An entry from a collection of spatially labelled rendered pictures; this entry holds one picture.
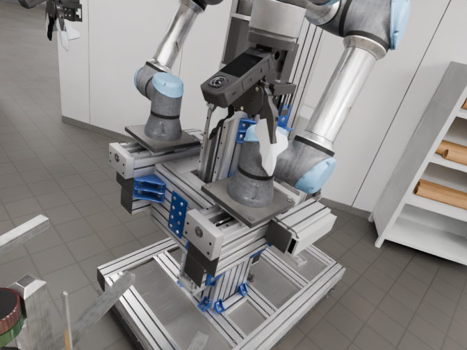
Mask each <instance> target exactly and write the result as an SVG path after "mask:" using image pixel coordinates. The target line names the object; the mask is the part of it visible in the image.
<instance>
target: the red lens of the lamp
mask: <svg viewBox="0 0 467 350"><path fill-rule="evenodd" d="M0 289H5V290H10V291H12V292H13V293H14V294H15V295H16V297H17V304H16V306H15V308H14V309H13V311H12V312H11V313H10V314H9V315H8V316H6V317H5V318H3V319H2V320H0V335H1V334H2V333H5V332H6V331H8V330H9V329H10V328H12V327H13V326H14V325H15V324H16V323H17V321H18V320H19V318H20V316H21V313H22V307H21V302H20V298H19V295H18V293H17V292H16V291H14V290H12V289H10V288H6V287H0Z"/></svg>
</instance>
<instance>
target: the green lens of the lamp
mask: <svg viewBox="0 0 467 350"><path fill-rule="evenodd" d="M23 325H24V318H23V314H22V313H21V316H20V318H19V320H18V321H17V323H16V324H15V325H14V326H13V327H12V328H10V329H9V330H8V331H6V332H5V333H3V334H1V335H0V348H1V347H3V346H5V345H7V344H8V343H10V342H11V341H13V340H14V339H15V338H16V337H17V336H18V335H19V333H20V332H21V330H22V328H23Z"/></svg>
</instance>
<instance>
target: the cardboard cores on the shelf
mask: <svg viewBox="0 0 467 350"><path fill-rule="evenodd" d="M461 108H463V109H466V110H467V97H466V100H465V101H464V103H463V105H462V106H461ZM435 153H438V154H441V155H443V159H446V160H451V161H453V162H456V163H460V164H463V165H467V147H466V146H464V145H460V144H456V143H454V142H449V141H446V140H441V143H440V145H439V146H438V148H437V150H436V151H435ZM413 193H414V194H415V195H418V196H421V197H425V198H428V199H432V200H435V201H439V202H442V203H446V204H449V205H451V206H456V207H459V208H463V209H466V210H467V193H466V192H462V191H459V190H455V189H452V188H450V187H446V186H443V185H439V184H436V183H433V182H429V181H426V180H423V179H419V181H418V182H417V184H416V186H415V188H414V190H413Z"/></svg>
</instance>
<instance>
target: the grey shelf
mask: <svg viewBox="0 0 467 350"><path fill-rule="evenodd" d="M466 97H467V64H463V63H460V62H454V61H451V63H450V65H449V66H448V68H447V70H446V72H445V74H444V76H443V78H442V80H441V82H440V83H439V86H438V87H437V89H436V91H435V93H434V95H433V97H432V99H431V101H430V103H429V105H428V107H427V109H426V110H425V112H424V114H423V116H422V118H421V120H420V122H419V124H418V125H417V127H416V129H415V131H414V133H413V135H412V137H411V139H410V141H409V143H408V145H407V147H406V149H405V150H404V153H403V154H402V156H401V158H400V160H399V162H398V164H397V166H396V168H395V169H394V171H393V173H392V175H391V177H390V179H389V181H388V183H387V184H386V187H385V188H384V191H383V192H382V195H381V196H380V198H379V200H378V202H377V204H376V206H375V208H374V210H373V211H372V213H371V215H370V217H369V219H368V220H369V222H374V221H375V226H376V229H377V233H378V236H379V237H378V238H377V240H376V242H375V246H376V247H379V248H380V246H381V245H382V243H383V241H384V239H387V240H390V241H393V242H397V243H399V244H403V245H406V246H408V247H412V248H415V249H418V250H421V251H424V252H427V253H431V254H434V255H436V256H440V257H442V258H446V259H448V260H453V261H455V262H458V263H461V264H464V265H467V210H466V209H463V208H459V207H456V206H451V205H449V204H446V203H442V202H439V201H435V200H432V199H428V198H425V197H421V196H418V195H415V194H414V193H413V190H414V188H415V186H416V184H417V182H418V181H419V179H423V180H426V181H429V182H433V183H436V184H439V185H443V186H446V187H449V188H452V189H455V190H459V191H462V192H466V193H467V165H463V164H460V163H457V162H453V161H451V160H446V159H443V155H441V154H438V153H435V151H436V150H437V148H438V146H439V145H440V143H441V140H446V141H449V142H454V143H456V144H460V145H464V146H466V147H467V110H466V109H463V108H461V106H462V105H463V103H464V101H465V100H466Z"/></svg>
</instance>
